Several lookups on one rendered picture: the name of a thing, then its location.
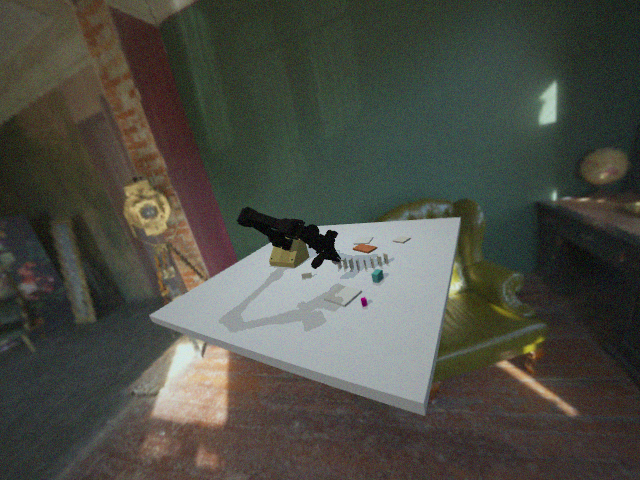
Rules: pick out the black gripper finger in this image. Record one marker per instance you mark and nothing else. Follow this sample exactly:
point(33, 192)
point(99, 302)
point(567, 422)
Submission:
point(333, 251)
point(331, 257)

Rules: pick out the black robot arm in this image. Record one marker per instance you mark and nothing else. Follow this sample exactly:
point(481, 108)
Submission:
point(289, 228)

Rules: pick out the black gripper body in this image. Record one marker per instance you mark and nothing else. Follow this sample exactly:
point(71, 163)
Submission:
point(318, 260)

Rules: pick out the orange flat slab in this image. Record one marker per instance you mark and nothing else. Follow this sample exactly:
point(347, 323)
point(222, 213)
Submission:
point(365, 248)

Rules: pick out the teal cube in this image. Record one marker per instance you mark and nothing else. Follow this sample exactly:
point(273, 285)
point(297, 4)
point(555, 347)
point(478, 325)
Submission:
point(377, 276)

